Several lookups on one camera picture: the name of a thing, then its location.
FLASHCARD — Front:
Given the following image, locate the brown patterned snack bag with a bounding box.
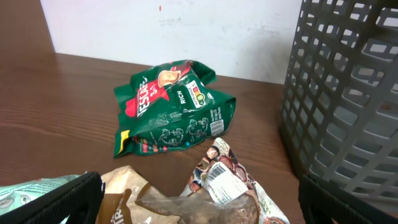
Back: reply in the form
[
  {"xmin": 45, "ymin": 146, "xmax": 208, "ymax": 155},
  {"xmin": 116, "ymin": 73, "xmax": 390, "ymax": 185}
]
[{"xmin": 95, "ymin": 138, "xmax": 289, "ymax": 224}]

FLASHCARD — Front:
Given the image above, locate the grey plastic basket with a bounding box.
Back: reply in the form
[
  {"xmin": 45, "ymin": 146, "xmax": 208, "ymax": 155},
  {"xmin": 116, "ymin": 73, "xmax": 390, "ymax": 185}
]
[{"xmin": 279, "ymin": 0, "xmax": 397, "ymax": 213}]

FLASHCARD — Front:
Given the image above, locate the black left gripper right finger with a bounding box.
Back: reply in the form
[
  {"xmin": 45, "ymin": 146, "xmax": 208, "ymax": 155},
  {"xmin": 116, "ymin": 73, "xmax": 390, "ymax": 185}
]
[{"xmin": 298, "ymin": 174, "xmax": 397, "ymax": 224}]

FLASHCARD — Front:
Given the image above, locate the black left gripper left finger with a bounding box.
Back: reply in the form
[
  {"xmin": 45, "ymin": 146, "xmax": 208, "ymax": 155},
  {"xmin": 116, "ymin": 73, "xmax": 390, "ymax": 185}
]
[{"xmin": 15, "ymin": 172, "xmax": 104, "ymax": 223}]

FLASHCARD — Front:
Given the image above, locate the pale green plastic pouch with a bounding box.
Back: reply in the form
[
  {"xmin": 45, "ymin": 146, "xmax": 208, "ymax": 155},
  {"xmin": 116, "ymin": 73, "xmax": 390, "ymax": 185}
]
[{"xmin": 1, "ymin": 174, "xmax": 80, "ymax": 223}]

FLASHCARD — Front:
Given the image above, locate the green Nescafe coffee bag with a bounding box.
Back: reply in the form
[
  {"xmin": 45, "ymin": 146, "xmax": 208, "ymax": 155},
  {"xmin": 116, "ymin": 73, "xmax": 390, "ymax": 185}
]
[{"xmin": 114, "ymin": 60, "xmax": 236, "ymax": 157}]

